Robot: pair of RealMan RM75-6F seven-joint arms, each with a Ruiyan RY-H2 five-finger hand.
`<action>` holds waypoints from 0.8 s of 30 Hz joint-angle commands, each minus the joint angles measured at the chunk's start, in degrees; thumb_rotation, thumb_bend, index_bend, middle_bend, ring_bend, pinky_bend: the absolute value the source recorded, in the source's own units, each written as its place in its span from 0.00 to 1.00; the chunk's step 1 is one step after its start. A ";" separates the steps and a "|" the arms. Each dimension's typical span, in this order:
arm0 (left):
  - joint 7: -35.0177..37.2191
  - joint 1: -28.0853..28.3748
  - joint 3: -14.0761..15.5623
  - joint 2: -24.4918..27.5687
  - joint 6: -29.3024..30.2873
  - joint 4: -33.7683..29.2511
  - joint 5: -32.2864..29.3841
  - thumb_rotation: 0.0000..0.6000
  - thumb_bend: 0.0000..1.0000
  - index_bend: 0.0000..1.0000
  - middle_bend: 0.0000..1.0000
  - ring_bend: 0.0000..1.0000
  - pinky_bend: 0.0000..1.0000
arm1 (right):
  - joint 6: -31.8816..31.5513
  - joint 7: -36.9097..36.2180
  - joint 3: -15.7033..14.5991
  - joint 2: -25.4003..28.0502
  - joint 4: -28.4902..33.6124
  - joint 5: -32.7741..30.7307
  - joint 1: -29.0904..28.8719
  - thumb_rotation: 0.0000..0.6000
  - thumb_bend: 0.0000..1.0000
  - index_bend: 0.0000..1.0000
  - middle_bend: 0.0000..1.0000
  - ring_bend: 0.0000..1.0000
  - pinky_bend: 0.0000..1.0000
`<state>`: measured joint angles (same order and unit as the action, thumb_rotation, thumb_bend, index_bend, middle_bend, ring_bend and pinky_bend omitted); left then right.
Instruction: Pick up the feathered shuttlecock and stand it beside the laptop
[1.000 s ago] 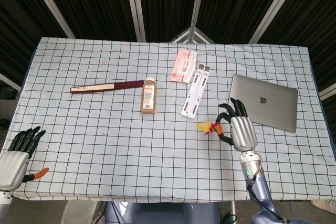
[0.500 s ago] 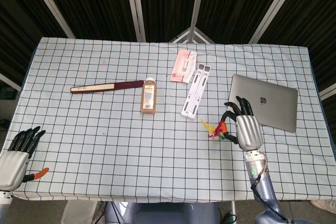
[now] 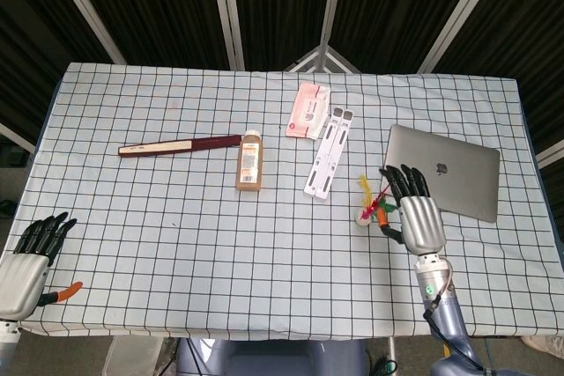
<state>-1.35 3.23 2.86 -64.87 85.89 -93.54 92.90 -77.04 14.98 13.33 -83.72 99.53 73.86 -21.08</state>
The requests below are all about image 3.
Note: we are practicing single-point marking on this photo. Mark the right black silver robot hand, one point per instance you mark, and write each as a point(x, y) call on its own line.
point(422, 224)

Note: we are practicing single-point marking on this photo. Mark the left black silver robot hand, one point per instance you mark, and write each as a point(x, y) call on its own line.
point(20, 281)

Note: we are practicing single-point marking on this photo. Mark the colourful feather shuttlecock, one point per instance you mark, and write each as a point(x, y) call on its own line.
point(364, 216)

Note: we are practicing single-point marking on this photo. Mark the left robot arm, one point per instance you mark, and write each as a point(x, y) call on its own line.
point(8, 345)

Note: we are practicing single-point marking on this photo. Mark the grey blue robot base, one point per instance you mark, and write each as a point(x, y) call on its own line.
point(273, 358)

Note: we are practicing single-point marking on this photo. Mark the white folding laptop stand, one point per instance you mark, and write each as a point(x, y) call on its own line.
point(328, 153)

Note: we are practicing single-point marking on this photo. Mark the grey closed laptop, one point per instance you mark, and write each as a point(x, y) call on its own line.
point(467, 173)

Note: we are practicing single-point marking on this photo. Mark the pink wet wipes pack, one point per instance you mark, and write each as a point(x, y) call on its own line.
point(308, 112)

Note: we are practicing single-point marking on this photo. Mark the white black checked tablecloth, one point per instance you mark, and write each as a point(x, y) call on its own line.
point(176, 226)

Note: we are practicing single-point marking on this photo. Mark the brown drink bottle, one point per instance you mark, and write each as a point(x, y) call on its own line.
point(250, 164)

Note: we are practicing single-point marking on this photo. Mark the dark red folded fan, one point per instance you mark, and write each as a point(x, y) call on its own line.
point(176, 146)

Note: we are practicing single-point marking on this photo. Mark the white triangular metal frame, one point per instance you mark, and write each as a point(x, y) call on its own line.
point(324, 55)

